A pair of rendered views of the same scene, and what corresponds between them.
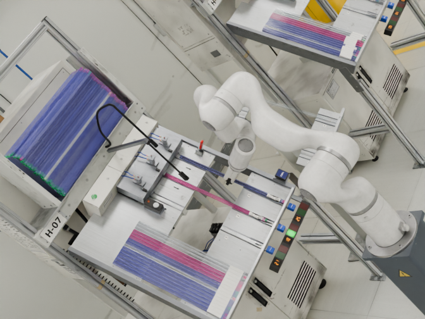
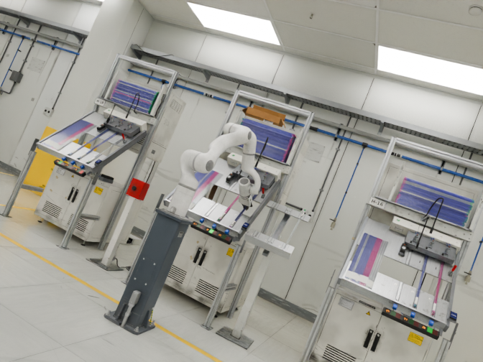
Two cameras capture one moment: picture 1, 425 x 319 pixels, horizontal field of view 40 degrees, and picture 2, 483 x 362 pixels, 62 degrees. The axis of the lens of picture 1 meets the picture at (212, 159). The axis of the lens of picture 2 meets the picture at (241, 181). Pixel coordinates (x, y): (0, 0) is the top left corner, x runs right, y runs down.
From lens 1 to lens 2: 2.62 m
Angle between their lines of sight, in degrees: 56
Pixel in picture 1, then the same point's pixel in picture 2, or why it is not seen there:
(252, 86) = (239, 131)
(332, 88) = (346, 302)
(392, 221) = (174, 201)
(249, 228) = (215, 213)
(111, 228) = (220, 166)
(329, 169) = (191, 153)
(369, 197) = (182, 180)
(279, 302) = (196, 272)
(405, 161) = not seen: outside the picture
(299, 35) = (363, 251)
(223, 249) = (205, 202)
